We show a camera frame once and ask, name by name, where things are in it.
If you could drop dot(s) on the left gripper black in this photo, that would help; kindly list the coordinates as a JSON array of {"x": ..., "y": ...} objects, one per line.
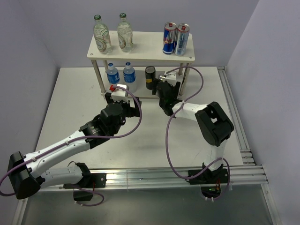
[{"x": 132, "y": 111}]

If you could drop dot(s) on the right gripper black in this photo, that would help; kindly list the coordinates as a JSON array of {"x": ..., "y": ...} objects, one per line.
[{"x": 176, "y": 89}]

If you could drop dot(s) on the black coffee can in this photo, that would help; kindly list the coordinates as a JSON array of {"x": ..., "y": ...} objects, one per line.
[{"x": 150, "y": 75}]

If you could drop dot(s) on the Pocari Sweat bottle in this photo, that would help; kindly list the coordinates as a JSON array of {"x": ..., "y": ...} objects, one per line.
[
  {"x": 129, "y": 77},
  {"x": 113, "y": 74}
]

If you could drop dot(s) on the green cap glass bottle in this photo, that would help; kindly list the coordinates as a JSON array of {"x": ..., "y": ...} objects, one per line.
[
  {"x": 125, "y": 34},
  {"x": 101, "y": 35}
]

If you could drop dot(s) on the grey coffee can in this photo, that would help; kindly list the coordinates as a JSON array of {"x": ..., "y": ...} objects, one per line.
[{"x": 162, "y": 77}]

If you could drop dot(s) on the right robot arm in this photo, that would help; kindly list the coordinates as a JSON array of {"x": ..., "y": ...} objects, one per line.
[{"x": 214, "y": 124}]

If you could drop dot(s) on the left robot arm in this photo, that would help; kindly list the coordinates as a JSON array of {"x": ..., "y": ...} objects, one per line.
[{"x": 31, "y": 172}]

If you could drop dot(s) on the white two-tier shelf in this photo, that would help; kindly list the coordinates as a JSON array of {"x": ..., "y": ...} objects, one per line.
[{"x": 147, "y": 52}]

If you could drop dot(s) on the silver Red Bull can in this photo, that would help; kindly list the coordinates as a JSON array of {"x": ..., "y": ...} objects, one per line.
[{"x": 183, "y": 30}]

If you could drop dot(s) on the blue Red Bull can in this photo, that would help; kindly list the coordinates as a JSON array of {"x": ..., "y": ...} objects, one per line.
[{"x": 170, "y": 30}]

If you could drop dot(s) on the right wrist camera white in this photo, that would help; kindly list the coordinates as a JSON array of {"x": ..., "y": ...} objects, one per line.
[{"x": 170, "y": 78}]

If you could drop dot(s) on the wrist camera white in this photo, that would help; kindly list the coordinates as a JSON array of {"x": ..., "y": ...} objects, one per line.
[
  {"x": 170, "y": 78},
  {"x": 119, "y": 94}
]

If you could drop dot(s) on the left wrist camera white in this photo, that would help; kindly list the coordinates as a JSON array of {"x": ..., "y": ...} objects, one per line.
[{"x": 119, "y": 94}]

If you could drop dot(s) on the aluminium front rail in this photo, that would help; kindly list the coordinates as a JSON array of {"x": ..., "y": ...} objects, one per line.
[{"x": 153, "y": 197}]

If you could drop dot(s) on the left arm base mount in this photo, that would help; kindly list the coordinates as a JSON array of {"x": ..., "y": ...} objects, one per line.
[{"x": 85, "y": 190}]

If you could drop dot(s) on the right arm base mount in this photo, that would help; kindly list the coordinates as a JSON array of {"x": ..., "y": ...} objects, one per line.
[{"x": 212, "y": 184}]

